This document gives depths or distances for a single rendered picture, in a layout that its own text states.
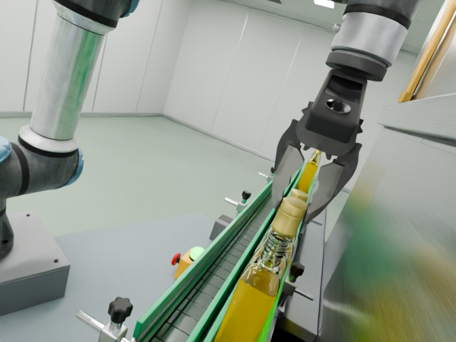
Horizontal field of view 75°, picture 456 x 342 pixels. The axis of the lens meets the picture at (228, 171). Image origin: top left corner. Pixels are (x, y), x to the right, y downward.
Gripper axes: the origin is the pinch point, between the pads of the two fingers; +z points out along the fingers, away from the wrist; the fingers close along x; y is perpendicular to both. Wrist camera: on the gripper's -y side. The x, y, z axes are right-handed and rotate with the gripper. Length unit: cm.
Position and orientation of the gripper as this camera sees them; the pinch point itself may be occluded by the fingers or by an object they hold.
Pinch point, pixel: (292, 208)
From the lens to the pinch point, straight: 41.3
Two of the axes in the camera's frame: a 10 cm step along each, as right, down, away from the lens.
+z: -3.2, 9.0, 2.8
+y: 3.4, -1.7, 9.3
